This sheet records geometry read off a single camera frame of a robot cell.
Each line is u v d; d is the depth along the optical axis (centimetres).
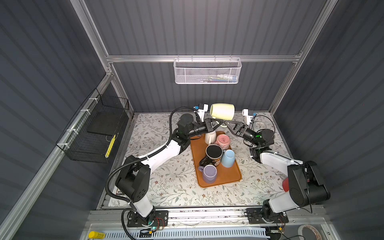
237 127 69
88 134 73
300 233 68
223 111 70
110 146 68
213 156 83
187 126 62
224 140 91
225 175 87
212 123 69
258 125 109
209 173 81
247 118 71
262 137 63
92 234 63
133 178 47
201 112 70
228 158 85
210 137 96
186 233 71
